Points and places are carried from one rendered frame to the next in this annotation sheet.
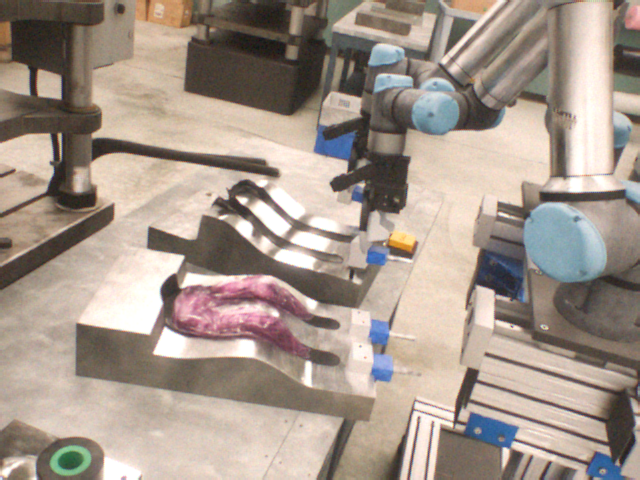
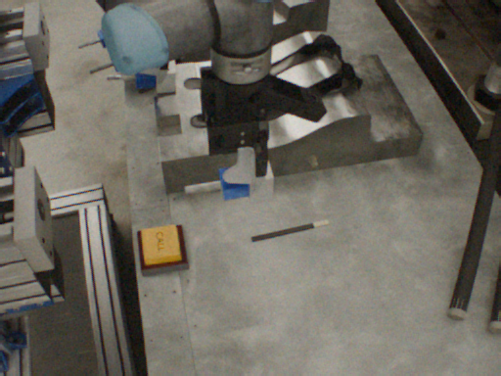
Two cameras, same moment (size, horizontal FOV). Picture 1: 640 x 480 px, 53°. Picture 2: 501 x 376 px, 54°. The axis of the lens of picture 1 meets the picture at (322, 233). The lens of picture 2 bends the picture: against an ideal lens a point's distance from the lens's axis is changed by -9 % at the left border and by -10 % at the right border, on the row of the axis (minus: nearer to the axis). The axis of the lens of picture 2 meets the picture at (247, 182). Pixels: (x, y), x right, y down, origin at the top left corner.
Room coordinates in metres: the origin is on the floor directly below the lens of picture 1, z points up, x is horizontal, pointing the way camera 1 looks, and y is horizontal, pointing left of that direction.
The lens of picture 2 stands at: (2.00, -0.27, 1.56)
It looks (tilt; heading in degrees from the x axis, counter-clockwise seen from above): 51 degrees down; 155
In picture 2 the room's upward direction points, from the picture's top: straight up
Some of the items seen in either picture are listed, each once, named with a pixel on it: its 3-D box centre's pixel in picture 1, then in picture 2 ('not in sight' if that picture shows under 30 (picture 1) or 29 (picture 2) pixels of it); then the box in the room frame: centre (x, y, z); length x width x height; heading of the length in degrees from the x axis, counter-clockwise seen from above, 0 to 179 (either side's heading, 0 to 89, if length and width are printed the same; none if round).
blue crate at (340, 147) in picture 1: (360, 139); not in sight; (4.49, -0.13, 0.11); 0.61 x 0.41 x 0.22; 84
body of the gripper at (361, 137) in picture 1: (372, 135); (236, 104); (1.53, -0.07, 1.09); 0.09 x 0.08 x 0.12; 76
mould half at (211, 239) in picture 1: (272, 233); (285, 100); (1.33, 0.11, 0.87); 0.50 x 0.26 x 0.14; 76
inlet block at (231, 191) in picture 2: (364, 195); (227, 183); (1.52, -0.09, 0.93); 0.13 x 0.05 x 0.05; 77
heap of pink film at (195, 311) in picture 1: (244, 307); not in sight; (0.97, 0.11, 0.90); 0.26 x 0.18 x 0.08; 94
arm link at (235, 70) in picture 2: (376, 102); (242, 57); (1.53, -0.06, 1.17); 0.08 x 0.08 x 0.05
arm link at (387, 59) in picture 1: (385, 70); (238, 2); (1.53, -0.07, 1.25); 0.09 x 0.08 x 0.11; 96
